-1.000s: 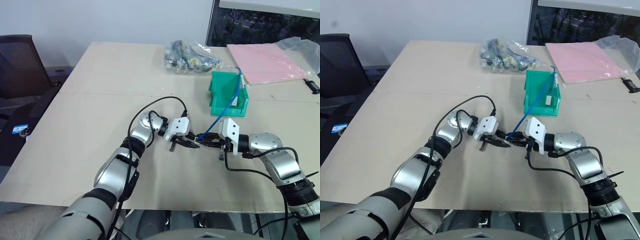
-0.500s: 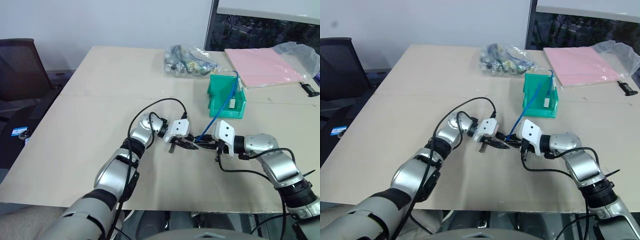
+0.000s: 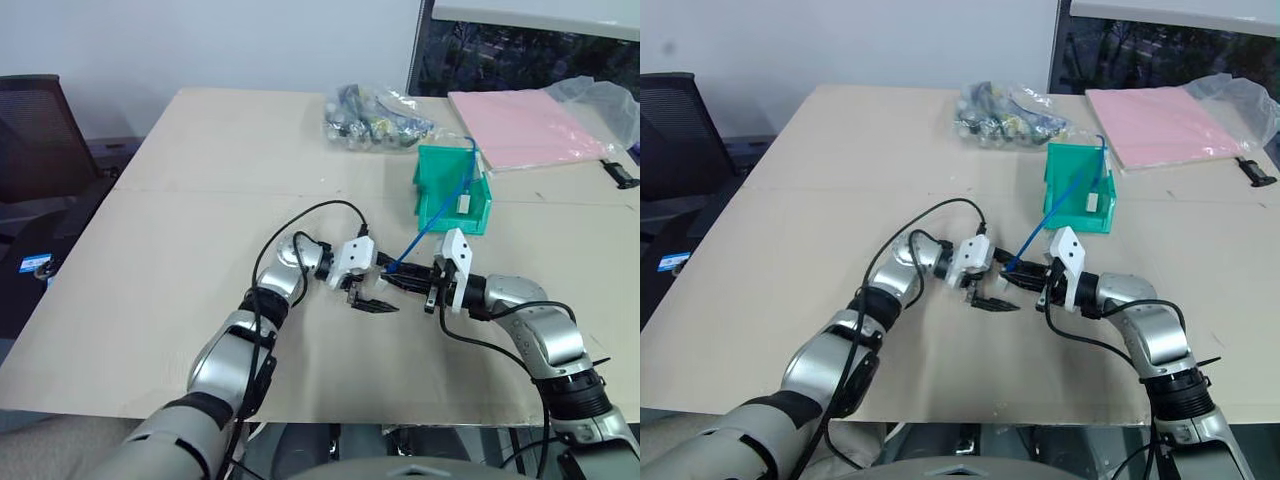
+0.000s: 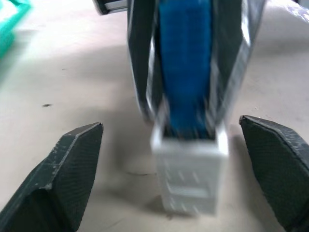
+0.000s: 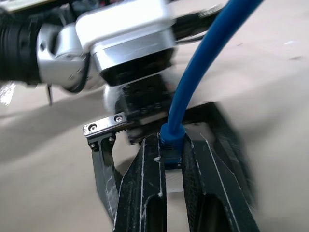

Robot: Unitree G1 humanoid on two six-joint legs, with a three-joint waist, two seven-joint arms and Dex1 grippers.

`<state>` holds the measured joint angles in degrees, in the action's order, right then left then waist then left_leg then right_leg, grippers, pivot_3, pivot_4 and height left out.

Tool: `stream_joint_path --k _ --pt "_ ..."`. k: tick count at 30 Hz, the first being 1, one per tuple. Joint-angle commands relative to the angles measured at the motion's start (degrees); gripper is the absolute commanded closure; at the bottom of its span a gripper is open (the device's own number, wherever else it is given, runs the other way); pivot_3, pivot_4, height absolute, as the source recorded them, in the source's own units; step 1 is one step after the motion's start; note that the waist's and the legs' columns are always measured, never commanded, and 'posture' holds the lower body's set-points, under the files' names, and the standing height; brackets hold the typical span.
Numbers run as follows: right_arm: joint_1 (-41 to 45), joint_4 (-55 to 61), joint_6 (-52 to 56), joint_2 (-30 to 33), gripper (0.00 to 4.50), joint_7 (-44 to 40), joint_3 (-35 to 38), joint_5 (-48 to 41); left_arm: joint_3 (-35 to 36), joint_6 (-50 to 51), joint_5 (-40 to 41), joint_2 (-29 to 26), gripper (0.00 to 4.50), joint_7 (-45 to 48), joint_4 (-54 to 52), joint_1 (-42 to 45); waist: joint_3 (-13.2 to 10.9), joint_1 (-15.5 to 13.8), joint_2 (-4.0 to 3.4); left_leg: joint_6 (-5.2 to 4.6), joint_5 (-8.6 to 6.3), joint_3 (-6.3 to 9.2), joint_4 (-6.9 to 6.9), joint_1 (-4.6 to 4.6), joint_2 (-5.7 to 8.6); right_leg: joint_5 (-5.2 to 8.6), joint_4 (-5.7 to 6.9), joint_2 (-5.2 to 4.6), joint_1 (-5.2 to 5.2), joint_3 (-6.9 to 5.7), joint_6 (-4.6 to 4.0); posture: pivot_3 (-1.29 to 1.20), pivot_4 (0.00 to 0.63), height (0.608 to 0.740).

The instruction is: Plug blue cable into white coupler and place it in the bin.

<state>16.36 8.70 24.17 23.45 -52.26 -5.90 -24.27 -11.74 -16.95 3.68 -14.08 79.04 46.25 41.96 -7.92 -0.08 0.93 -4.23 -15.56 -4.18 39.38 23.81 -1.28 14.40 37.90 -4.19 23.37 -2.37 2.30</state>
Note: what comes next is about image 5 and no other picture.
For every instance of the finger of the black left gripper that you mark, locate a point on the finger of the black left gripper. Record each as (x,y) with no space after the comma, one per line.
(236,154)
(103,169)

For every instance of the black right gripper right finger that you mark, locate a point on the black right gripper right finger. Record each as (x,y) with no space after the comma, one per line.
(212,193)

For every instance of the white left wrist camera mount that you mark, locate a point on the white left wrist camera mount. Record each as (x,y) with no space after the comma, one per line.
(125,26)

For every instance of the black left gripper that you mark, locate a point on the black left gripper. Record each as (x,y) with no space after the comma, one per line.
(144,101)

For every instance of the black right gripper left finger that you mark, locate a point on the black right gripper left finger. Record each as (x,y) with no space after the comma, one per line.
(142,193)

